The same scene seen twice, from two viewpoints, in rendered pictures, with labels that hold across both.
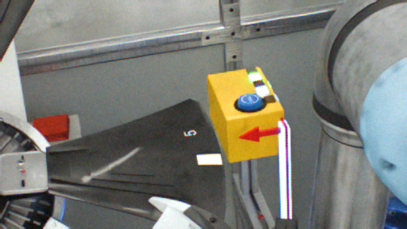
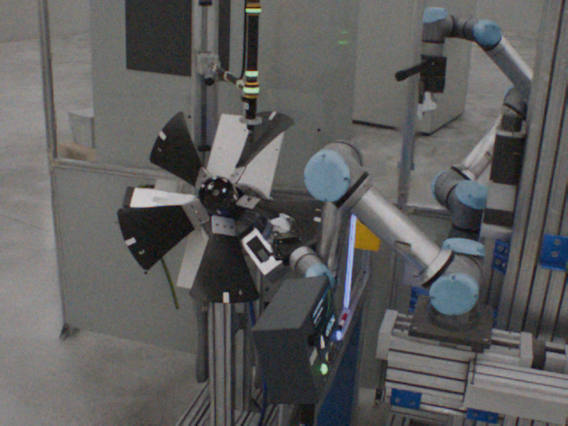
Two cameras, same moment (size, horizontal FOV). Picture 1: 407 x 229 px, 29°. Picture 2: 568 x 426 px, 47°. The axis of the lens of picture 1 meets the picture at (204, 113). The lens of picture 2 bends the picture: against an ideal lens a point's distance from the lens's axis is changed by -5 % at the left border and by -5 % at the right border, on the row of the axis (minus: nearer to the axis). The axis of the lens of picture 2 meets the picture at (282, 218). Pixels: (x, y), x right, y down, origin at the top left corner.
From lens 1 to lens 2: 1.27 m
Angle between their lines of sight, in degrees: 24
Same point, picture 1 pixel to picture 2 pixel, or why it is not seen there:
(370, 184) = (334, 210)
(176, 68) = not seen: hidden behind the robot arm
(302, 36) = (438, 221)
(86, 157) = (273, 204)
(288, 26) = (431, 213)
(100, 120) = not seen: hidden behind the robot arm
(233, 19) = (402, 200)
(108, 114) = not seen: hidden behind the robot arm
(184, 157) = (310, 216)
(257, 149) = (365, 244)
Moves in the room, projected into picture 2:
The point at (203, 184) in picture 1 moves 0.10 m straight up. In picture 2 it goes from (311, 226) to (312, 196)
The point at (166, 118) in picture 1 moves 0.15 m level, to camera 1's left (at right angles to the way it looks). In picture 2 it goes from (312, 202) to (272, 194)
